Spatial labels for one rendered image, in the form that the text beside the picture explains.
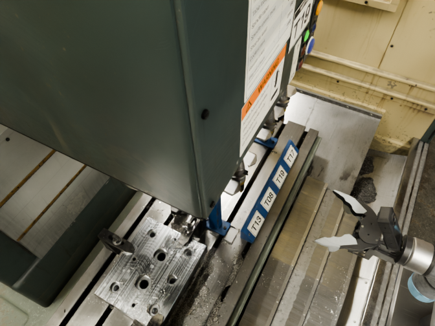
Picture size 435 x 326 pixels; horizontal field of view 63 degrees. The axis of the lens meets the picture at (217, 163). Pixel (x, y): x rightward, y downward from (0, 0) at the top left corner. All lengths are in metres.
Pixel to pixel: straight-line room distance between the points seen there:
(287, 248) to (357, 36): 0.87
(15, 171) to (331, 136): 1.29
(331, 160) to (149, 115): 1.40
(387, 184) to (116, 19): 1.63
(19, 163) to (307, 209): 1.07
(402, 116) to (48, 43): 1.57
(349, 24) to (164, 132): 1.25
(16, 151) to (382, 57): 1.33
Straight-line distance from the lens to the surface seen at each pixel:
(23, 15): 0.40
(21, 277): 1.44
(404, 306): 2.11
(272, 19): 0.47
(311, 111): 1.78
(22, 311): 1.73
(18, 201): 1.18
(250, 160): 1.06
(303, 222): 1.50
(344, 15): 1.54
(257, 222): 1.27
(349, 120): 1.77
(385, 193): 1.78
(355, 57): 1.63
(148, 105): 0.36
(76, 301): 1.31
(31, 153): 1.12
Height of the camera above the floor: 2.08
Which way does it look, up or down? 55 degrees down
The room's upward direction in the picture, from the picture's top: 3 degrees counter-clockwise
